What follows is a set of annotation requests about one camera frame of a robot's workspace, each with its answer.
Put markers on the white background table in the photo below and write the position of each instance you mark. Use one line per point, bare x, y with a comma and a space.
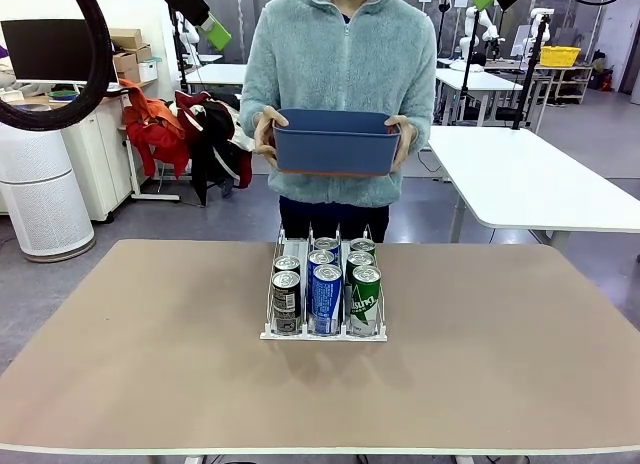
480, 81
220, 74

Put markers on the blue plastic bin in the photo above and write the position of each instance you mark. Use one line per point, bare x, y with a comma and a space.
335, 149

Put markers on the person's dark trousers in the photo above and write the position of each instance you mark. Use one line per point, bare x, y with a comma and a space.
335, 219

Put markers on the black beverage can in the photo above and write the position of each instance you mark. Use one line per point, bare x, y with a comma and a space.
286, 304
286, 263

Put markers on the person's left forearm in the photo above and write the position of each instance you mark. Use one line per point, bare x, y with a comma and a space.
425, 119

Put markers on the red fire extinguisher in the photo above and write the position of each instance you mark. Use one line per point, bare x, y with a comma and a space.
605, 80

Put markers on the white air purifier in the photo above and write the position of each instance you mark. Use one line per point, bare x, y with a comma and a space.
45, 199

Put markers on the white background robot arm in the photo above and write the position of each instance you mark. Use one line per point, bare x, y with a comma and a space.
186, 39
537, 16
472, 24

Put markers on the large white table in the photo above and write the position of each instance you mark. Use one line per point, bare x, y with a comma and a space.
540, 184

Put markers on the person's right hand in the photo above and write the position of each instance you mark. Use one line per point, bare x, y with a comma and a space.
265, 134

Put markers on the green dish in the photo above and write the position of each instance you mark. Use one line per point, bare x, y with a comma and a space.
60, 94

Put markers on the yellow basket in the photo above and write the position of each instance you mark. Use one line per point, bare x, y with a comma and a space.
560, 56

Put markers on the orange jacket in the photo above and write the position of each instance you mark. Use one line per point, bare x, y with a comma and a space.
155, 129

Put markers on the black tripod pole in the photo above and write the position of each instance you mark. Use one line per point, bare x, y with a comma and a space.
531, 69
469, 69

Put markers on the black and red jacket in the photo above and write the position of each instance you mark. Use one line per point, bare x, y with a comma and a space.
215, 134

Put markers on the wooden shelf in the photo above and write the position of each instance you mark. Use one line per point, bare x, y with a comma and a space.
565, 68

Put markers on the cardboard box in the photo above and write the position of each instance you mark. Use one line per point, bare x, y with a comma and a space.
125, 61
144, 54
131, 75
125, 38

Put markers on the black computer monitor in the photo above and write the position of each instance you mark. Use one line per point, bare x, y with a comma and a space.
50, 49

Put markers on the small white box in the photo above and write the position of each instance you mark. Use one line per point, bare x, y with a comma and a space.
148, 71

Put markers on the person's right forearm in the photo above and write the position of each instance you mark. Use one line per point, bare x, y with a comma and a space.
252, 114

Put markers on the person in teal fleece jacket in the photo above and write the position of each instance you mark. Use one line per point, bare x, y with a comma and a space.
340, 59

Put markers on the person's left hand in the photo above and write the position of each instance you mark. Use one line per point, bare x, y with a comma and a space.
407, 139

